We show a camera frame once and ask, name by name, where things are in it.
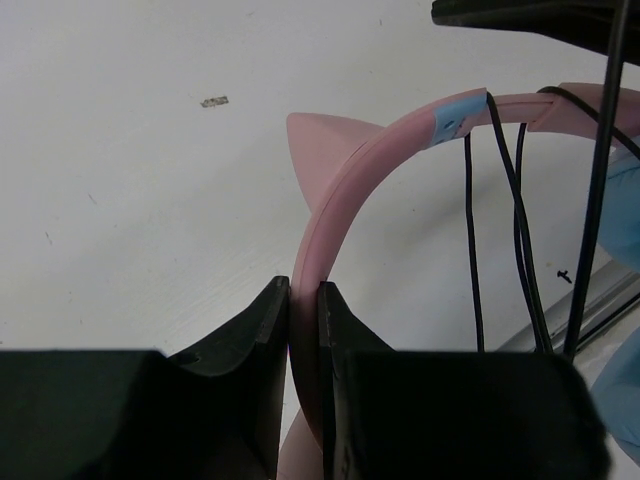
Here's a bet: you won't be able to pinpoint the small beige scrap on table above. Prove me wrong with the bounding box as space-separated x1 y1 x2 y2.
200 95 229 108

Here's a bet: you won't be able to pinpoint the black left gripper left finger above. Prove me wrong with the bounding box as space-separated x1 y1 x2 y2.
1 276 289 479

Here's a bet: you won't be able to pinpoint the pink and blue cat-ear headphones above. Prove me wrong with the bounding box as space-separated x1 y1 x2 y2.
277 82 640 480

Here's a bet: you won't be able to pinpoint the thin black headphone cable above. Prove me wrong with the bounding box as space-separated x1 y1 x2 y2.
462 0 640 364

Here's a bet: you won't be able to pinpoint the aluminium rail at table front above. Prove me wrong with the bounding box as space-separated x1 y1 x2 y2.
545 261 639 353

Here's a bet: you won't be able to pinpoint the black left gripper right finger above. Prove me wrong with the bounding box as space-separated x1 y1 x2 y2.
317 282 610 480

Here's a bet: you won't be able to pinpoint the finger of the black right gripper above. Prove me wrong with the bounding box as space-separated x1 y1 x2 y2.
431 0 618 54

